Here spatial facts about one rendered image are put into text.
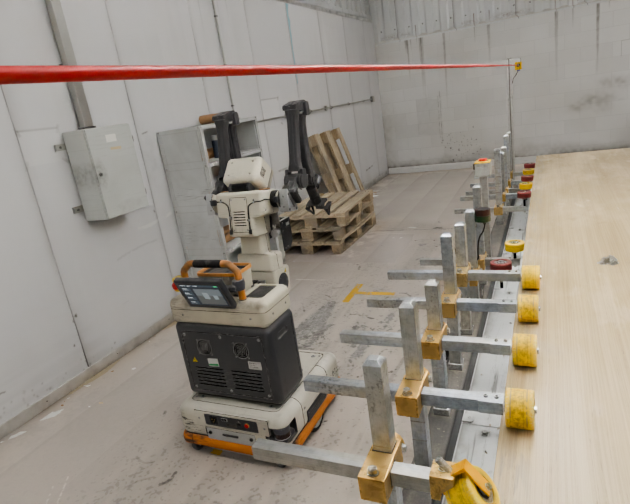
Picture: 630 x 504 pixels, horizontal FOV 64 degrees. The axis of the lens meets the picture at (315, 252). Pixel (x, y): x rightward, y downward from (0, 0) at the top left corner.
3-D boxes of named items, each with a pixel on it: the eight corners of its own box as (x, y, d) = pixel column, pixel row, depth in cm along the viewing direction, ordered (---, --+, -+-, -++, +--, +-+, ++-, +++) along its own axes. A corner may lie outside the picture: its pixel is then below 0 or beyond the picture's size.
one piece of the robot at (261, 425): (269, 438, 228) (266, 422, 225) (196, 425, 246) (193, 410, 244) (272, 434, 230) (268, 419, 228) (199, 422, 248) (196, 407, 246)
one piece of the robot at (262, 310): (286, 431, 233) (254, 263, 209) (193, 415, 257) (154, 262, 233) (316, 391, 262) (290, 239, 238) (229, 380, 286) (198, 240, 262)
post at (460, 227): (462, 345, 189) (453, 223, 176) (463, 341, 192) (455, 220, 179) (471, 346, 188) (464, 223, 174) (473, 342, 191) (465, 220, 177)
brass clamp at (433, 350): (419, 358, 133) (417, 341, 132) (429, 335, 145) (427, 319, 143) (442, 360, 130) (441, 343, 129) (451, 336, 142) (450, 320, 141)
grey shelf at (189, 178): (195, 306, 454) (155, 132, 410) (247, 271, 532) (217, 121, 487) (237, 308, 435) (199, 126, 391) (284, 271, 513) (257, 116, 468)
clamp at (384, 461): (357, 498, 90) (353, 475, 89) (379, 449, 102) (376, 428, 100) (390, 505, 88) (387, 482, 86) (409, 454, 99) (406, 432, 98)
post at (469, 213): (471, 321, 211) (464, 210, 198) (472, 317, 214) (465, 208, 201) (479, 321, 210) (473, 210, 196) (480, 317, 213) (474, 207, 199)
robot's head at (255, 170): (255, 179, 242) (261, 153, 247) (219, 182, 251) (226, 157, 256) (269, 194, 254) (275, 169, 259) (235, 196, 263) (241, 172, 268)
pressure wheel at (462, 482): (472, 536, 84) (439, 500, 84) (478, 500, 91) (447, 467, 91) (501, 524, 81) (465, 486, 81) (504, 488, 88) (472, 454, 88)
